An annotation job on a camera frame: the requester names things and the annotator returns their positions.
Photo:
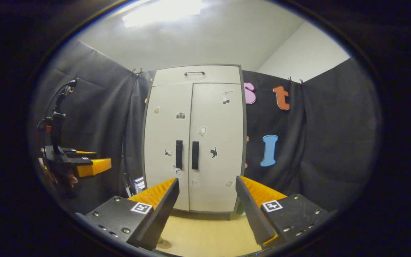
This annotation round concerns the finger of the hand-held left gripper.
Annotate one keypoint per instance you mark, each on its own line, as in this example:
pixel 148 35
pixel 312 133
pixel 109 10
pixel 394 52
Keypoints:
pixel 80 155
pixel 95 167

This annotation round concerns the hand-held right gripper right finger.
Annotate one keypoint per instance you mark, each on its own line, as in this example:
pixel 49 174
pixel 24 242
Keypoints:
pixel 253 214

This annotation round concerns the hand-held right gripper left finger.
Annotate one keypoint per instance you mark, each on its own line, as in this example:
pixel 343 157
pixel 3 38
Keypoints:
pixel 159 217

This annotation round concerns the round brown coaster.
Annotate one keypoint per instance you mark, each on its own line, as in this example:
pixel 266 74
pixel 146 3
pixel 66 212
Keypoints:
pixel 165 245

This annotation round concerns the white cabinet door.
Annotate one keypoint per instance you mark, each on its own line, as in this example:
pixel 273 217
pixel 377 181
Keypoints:
pixel 166 132
pixel 219 125

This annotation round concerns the white and grey cabinet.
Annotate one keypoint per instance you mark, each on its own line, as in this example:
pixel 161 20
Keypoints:
pixel 243 107

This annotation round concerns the white and blue box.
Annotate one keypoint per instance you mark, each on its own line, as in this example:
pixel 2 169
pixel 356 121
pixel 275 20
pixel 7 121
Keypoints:
pixel 138 185

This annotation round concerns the black backdrop cloth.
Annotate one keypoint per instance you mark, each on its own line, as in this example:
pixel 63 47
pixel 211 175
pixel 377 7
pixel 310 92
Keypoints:
pixel 326 142
pixel 98 107

